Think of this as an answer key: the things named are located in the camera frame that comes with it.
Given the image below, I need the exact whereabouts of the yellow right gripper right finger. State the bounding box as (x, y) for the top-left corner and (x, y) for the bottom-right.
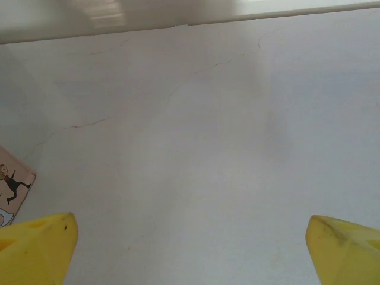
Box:
(306, 215), (380, 285)

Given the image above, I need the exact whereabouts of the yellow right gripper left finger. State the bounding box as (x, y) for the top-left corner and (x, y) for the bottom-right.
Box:
(0, 211), (80, 285)

